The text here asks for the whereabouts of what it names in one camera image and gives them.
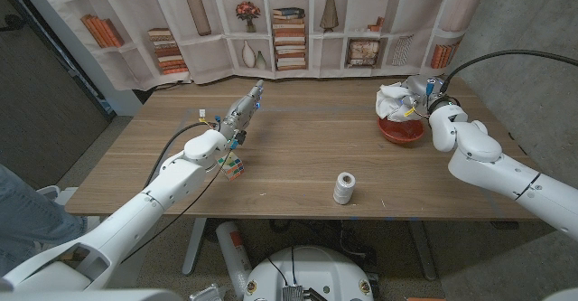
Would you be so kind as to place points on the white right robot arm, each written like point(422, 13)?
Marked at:
point(496, 165)

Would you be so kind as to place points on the dark perforated partition panel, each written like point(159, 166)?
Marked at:
point(40, 111)

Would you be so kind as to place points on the printed bookshelf backdrop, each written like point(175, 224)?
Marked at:
point(203, 61)

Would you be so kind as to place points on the rubik's cube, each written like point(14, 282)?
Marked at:
point(234, 169)

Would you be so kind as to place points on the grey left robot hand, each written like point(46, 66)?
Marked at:
point(244, 111)

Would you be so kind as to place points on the white cylinder with orange label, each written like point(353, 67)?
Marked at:
point(232, 256)

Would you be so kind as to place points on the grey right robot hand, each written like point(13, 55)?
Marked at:
point(426, 88)

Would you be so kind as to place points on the red bowl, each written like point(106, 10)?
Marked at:
point(402, 131)

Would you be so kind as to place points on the grey table leg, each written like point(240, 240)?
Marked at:
point(422, 251)
point(194, 247)

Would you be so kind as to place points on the person's leg in jeans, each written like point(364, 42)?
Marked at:
point(27, 219)

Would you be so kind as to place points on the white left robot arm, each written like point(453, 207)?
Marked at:
point(131, 219)

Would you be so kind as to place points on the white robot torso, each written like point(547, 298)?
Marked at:
point(316, 269)

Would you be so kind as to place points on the white cloth napkin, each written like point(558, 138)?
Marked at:
point(388, 104)

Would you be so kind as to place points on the white thread spool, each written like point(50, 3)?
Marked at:
point(344, 189)

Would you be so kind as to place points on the white chair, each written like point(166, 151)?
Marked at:
point(68, 197)

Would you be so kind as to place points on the silver finned metal part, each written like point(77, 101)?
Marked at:
point(207, 293)

